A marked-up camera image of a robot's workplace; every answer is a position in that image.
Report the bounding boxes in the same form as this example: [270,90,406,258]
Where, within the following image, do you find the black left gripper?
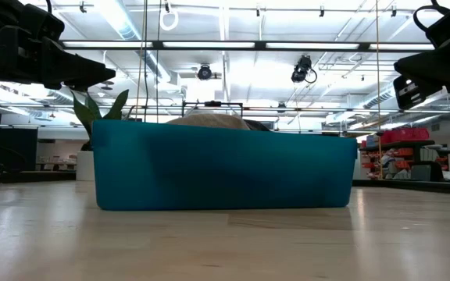
[0,24,117,93]

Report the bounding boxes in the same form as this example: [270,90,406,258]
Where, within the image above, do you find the tan fabric hat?
[166,112,252,131]

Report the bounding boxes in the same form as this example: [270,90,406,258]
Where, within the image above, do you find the blue plastic bin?
[91,119,359,212]

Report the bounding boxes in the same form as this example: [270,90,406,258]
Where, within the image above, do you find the green artificial plant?
[70,88,130,152]

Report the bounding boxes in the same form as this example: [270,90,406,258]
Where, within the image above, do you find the shelf with red bins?
[359,126,450,183]

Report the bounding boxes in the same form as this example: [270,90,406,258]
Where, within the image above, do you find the white plant pot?
[75,150,95,182]

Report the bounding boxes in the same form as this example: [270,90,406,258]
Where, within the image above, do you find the black cabinet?
[0,126,39,173]

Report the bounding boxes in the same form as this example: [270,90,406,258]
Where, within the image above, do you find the black overhead beam with lights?
[59,38,438,53]

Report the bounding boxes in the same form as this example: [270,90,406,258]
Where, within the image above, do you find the black wrist camera cable loop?
[412,0,450,34]

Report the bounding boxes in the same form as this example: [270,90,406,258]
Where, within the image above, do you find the yellow hanging cord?
[374,0,383,180]

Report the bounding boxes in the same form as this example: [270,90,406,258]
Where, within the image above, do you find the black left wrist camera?
[16,2,66,42]

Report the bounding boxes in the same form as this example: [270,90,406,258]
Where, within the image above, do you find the black hanging cable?
[142,0,151,123]

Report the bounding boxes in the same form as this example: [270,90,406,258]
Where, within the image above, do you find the white cable ring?
[159,8,180,32]

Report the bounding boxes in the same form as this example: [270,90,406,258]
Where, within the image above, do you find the black rig camera with cable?
[290,54,319,84]

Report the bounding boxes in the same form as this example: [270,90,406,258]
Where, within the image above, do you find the black round overhead camera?
[196,63,213,82]

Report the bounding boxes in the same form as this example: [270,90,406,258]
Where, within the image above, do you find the distant black robot frame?
[180,100,245,118]

